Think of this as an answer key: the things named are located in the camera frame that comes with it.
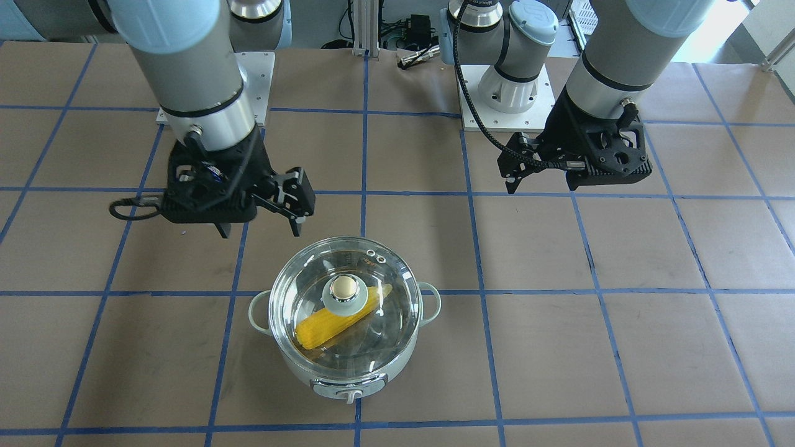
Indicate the black lid-side gripper body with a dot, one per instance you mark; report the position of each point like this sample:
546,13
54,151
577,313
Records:
256,162

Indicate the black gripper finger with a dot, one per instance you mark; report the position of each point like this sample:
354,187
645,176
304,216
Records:
520,161

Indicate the lid-side gripper finger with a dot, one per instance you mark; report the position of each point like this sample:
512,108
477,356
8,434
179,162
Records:
290,195
224,229

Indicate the glass pot lid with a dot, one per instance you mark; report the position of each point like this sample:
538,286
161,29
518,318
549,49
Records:
345,298

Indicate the yellow corn cob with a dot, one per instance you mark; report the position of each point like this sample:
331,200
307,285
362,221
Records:
323,325

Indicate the pale green cooking pot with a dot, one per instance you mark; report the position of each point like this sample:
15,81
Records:
348,323

